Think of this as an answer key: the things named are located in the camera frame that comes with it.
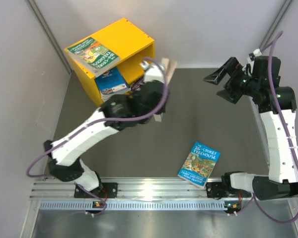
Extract blue thick paperback book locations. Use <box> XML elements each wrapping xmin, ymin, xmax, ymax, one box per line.
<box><xmin>95</xmin><ymin>67</ymin><xmax>130</xmax><ymax>101</ymax></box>

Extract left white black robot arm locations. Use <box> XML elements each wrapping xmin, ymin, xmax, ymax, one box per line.
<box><xmin>44</xmin><ymin>80</ymin><xmax>164</xmax><ymax>197</ymax></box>

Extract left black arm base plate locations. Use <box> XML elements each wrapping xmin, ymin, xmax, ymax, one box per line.
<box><xmin>74</xmin><ymin>182</ymin><xmax>118</xmax><ymax>199</ymax></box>

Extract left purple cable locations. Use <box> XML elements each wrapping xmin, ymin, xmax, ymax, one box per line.
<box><xmin>26</xmin><ymin>57</ymin><xmax>170</xmax><ymax>216</ymax></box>

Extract aluminium mounting rail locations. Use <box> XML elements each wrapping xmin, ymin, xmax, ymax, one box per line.
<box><xmin>30</xmin><ymin>177</ymin><xmax>249</xmax><ymax>211</ymax></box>

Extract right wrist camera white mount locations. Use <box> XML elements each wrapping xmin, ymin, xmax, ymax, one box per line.
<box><xmin>247</xmin><ymin>48</ymin><xmax>262</xmax><ymax>63</ymax></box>

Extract yellow wooden shelf box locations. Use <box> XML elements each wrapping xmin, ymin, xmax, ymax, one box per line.
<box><xmin>68</xmin><ymin>18</ymin><xmax>155</xmax><ymax>106</ymax></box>

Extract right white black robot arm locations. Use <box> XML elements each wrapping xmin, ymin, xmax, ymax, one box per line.
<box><xmin>204</xmin><ymin>56</ymin><xmax>298</xmax><ymax>200</ymax></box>

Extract purple 52-storey treehouse book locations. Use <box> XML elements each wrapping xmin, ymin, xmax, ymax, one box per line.
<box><xmin>130</xmin><ymin>76</ymin><xmax>144</xmax><ymax>92</ymax></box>

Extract green 104-storey treehouse book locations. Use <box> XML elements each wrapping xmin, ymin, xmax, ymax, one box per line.
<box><xmin>66</xmin><ymin>37</ymin><xmax>120</xmax><ymax>77</ymax></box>

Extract orange 78-storey treehouse book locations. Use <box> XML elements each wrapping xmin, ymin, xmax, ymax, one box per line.
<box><xmin>153</xmin><ymin>58</ymin><xmax>177</xmax><ymax>122</ymax></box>

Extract light blue treehouse book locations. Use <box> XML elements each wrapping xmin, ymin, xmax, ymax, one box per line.
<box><xmin>178</xmin><ymin>142</ymin><xmax>221</xmax><ymax>189</ymax></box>

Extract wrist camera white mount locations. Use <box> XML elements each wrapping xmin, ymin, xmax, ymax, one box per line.
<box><xmin>140</xmin><ymin>61</ymin><xmax>165</xmax><ymax>83</ymax></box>
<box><xmin>247</xmin><ymin>48</ymin><xmax>262</xmax><ymax>63</ymax></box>

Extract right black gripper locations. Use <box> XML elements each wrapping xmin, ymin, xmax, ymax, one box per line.
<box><xmin>203</xmin><ymin>58</ymin><xmax>259</xmax><ymax>104</ymax></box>

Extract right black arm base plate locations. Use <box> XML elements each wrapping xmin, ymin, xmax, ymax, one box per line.
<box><xmin>206</xmin><ymin>182</ymin><xmax>251</xmax><ymax>200</ymax></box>

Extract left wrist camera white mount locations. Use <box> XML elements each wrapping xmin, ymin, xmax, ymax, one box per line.
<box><xmin>140</xmin><ymin>61</ymin><xmax>165</xmax><ymax>83</ymax></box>

